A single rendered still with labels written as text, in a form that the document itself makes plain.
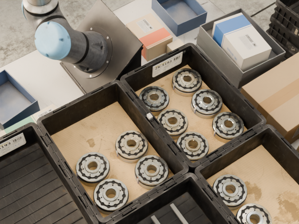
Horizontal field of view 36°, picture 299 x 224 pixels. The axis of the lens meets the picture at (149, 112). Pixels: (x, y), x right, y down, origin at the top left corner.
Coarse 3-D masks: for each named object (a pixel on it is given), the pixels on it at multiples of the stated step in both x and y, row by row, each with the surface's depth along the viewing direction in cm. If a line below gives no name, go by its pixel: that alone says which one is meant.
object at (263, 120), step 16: (176, 48) 158; (192, 48) 159; (208, 64) 155; (224, 80) 151; (240, 96) 147; (256, 112) 144; (160, 128) 140; (256, 128) 141; (176, 144) 137; (224, 144) 137
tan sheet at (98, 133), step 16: (96, 112) 154; (112, 112) 155; (80, 128) 151; (96, 128) 151; (112, 128) 151; (128, 128) 151; (64, 144) 147; (80, 144) 147; (96, 144) 148; (112, 144) 148; (112, 160) 145; (112, 176) 141; (128, 176) 142; (144, 192) 139
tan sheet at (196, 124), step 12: (156, 84) 162; (168, 84) 162; (204, 84) 162; (180, 96) 159; (192, 96) 159; (168, 108) 156; (180, 108) 156; (192, 120) 154; (204, 120) 154; (204, 132) 151; (216, 144) 149
